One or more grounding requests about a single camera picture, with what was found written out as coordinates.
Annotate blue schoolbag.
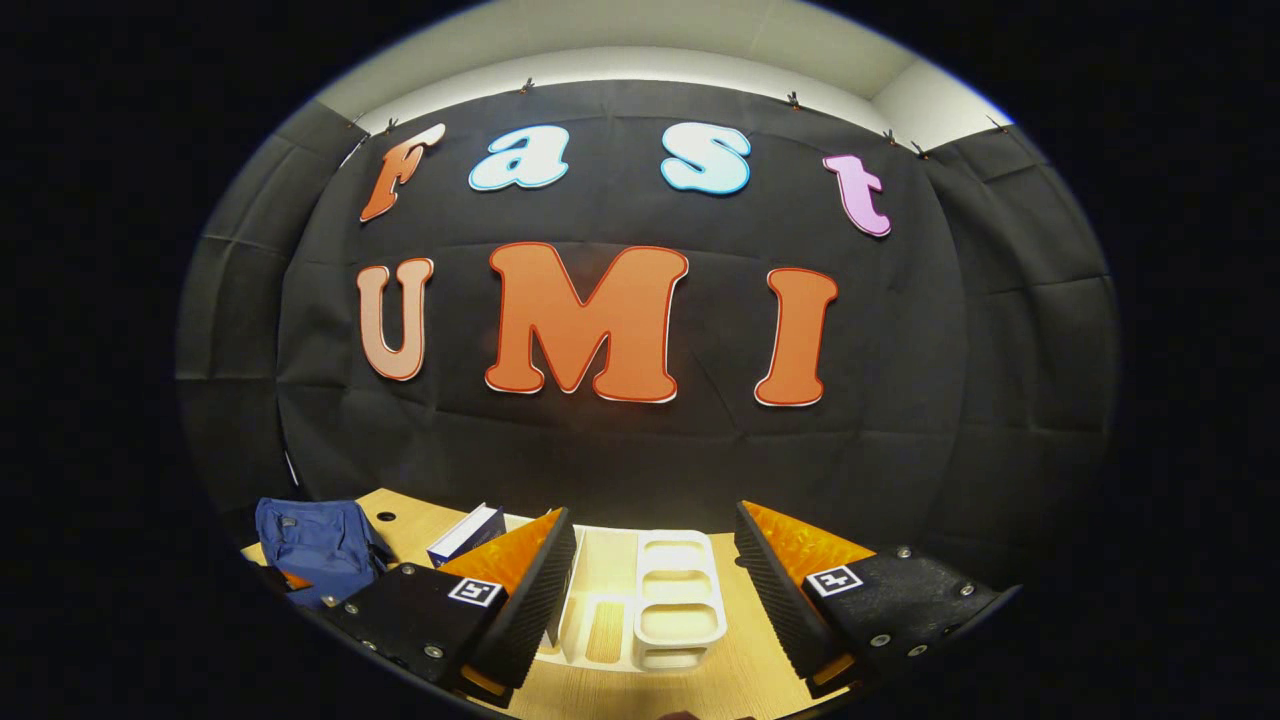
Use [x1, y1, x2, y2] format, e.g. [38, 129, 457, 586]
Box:
[255, 497, 396, 609]

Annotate blue cover book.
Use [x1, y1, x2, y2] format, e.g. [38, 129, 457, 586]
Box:
[427, 503, 507, 569]

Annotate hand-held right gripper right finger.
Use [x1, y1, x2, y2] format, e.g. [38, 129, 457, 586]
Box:
[735, 500, 1021, 701]

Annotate row of small backdrop clips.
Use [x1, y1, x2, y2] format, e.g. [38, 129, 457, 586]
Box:
[345, 78, 1011, 161]

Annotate white plastic bookshelf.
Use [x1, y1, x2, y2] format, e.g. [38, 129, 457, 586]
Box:
[540, 527, 729, 673]

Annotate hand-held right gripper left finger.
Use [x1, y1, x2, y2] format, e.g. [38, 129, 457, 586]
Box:
[320, 507, 579, 706]

